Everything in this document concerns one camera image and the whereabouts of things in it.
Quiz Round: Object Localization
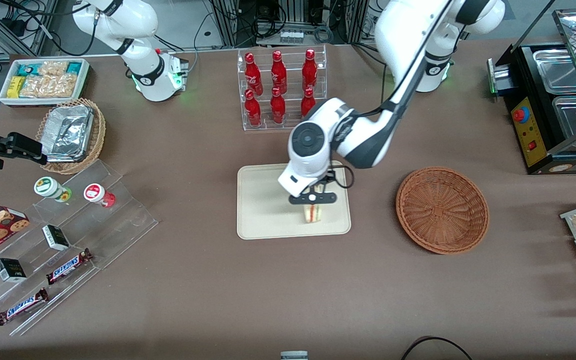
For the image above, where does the clear acrylic bottle rack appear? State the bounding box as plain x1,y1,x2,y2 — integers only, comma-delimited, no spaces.
237,44,328,132

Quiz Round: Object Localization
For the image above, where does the white plastic snack bin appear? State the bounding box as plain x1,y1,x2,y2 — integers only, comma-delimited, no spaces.
0,58,91,108

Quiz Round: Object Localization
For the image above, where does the beige plastic tray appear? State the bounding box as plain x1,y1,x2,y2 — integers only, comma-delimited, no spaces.
237,160,352,241

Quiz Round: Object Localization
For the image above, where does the triangular sandwich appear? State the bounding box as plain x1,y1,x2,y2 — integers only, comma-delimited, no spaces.
304,202,325,225

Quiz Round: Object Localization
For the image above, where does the snickers chocolate bar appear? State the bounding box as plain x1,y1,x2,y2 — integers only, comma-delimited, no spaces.
0,288,50,327
46,248,94,286

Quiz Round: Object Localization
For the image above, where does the small black box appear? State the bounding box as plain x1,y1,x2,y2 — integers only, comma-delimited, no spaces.
42,225,71,252
0,258,28,284

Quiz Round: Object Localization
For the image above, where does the clear acrylic stepped shelf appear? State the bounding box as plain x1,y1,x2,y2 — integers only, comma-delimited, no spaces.
0,159,159,337

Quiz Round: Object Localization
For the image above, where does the black floor cable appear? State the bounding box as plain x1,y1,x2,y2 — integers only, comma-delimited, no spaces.
400,336,474,360

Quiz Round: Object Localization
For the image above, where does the yellow snack pack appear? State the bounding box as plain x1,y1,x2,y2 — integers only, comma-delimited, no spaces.
7,76,27,99

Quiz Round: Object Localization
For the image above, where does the aluminium foil tray stack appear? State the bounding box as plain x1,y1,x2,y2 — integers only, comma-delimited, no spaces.
41,105,94,163

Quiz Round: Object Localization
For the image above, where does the black food warmer machine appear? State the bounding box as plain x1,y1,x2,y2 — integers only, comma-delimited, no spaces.
487,7,576,175

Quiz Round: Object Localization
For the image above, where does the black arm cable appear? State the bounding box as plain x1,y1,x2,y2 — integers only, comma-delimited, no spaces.
327,0,455,190

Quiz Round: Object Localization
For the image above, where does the red cola bottle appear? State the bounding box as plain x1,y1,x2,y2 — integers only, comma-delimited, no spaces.
300,87,317,119
270,87,287,125
244,52,263,96
271,50,288,95
302,49,319,92
244,89,263,127

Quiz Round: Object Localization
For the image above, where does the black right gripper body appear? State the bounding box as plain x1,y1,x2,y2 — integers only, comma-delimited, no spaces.
0,132,49,169

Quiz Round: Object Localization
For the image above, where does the clear bag of crackers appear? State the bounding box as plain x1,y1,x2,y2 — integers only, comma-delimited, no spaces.
20,74,78,99
38,61,69,77

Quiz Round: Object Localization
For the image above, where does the light wicker basket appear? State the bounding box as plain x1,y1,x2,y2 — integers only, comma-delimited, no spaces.
35,98,107,176

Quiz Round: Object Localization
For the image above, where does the red lid white cup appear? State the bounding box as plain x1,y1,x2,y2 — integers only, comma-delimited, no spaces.
84,183,117,208

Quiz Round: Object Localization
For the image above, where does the green lid white cup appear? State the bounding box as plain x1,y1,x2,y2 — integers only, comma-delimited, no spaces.
34,177,73,203

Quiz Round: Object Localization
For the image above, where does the brown round wicker basket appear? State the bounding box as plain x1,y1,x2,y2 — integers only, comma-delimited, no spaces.
396,166,490,256

